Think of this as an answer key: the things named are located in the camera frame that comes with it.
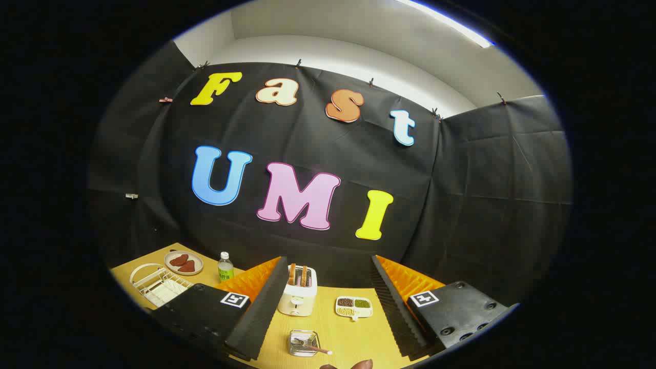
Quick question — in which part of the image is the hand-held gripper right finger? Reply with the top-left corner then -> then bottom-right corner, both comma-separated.
370,254 -> 519,361

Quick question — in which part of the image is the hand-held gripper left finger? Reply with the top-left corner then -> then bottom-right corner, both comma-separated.
146,255 -> 290,362

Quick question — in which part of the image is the small metal basket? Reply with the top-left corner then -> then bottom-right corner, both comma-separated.
288,330 -> 321,357

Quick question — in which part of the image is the red-handled spoon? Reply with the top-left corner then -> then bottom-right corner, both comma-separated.
294,338 -> 333,356

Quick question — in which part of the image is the white wire dish rack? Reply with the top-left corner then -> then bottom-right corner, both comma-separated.
129,263 -> 194,309

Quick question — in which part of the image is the white divided dish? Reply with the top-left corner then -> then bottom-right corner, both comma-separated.
335,296 -> 374,322

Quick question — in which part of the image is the small beige plate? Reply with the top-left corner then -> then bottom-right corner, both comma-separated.
164,250 -> 204,276

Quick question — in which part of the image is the white toaster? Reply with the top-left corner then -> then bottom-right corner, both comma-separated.
277,265 -> 318,317

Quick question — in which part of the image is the green tea bottle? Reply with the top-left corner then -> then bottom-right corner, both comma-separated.
218,252 -> 234,283

